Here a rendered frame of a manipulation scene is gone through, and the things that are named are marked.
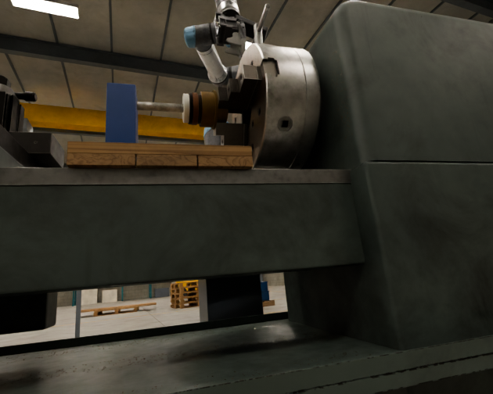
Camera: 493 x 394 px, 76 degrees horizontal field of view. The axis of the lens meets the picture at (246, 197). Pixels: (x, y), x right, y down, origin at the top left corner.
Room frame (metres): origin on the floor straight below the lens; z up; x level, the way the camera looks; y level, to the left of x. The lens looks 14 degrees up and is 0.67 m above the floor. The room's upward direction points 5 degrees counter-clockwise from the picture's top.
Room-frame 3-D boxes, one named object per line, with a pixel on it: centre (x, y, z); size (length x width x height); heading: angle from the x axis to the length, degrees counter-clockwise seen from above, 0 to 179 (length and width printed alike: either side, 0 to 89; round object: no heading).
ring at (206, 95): (0.69, 0.08, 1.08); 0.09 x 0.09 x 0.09; 16
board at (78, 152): (0.67, 0.18, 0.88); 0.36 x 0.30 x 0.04; 16
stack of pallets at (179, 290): (10.25, 1.90, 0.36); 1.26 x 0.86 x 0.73; 124
